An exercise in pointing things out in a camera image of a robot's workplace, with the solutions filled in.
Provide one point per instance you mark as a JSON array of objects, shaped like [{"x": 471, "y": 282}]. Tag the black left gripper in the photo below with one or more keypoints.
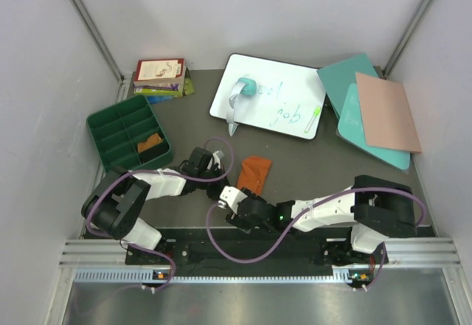
[{"x": 215, "y": 194}]

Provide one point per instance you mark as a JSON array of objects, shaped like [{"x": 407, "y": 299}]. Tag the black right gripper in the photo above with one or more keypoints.
[{"x": 241, "y": 222}]

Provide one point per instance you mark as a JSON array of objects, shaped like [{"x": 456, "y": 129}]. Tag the orange underwear white waistband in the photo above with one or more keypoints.
[{"x": 253, "y": 174}]

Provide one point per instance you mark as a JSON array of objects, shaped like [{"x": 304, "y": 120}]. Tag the mustard brown underwear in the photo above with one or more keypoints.
[{"x": 152, "y": 141}]

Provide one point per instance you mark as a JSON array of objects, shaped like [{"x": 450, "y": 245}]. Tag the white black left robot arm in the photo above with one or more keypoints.
[{"x": 115, "y": 205}]

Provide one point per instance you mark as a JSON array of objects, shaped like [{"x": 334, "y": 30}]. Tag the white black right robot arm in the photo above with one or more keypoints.
[{"x": 377, "y": 208}]

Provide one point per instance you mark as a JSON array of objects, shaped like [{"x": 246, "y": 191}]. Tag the blue cover book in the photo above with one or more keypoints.
[{"x": 158, "y": 99}]

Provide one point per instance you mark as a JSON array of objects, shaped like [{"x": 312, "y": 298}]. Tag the green divided plastic tray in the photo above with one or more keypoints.
[{"x": 117, "y": 129}]

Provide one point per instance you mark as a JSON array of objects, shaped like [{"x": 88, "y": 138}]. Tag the red cover book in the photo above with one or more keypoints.
[{"x": 160, "y": 71}]

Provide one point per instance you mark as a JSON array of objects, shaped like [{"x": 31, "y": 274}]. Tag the white dry-erase board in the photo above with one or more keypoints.
[{"x": 286, "y": 96}]

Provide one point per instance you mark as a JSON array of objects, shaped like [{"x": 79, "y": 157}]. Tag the green whiteboard marker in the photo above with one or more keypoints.
[{"x": 313, "y": 118}]

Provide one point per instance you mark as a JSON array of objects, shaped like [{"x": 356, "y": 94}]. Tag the dark teal folding board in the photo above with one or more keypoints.
[{"x": 336, "y": 78}]

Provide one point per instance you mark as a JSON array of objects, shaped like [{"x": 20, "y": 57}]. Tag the pink folding board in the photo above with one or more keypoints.
[{"x": 391, "y": 100}]

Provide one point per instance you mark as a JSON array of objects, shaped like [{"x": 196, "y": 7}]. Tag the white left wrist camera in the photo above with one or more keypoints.
[{"x": 217, "y": 156}]

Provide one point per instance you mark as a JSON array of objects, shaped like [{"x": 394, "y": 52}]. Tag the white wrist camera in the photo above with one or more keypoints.
[
  {"x": 217, "y": 156},
  {"x": 230, "y": 197}
]

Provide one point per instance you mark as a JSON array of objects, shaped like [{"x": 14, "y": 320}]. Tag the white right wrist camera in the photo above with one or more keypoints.
[{"x": 230, "y": 197}]

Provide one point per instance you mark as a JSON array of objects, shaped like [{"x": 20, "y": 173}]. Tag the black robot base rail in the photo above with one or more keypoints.
[{"x": 315, "y": 253}]

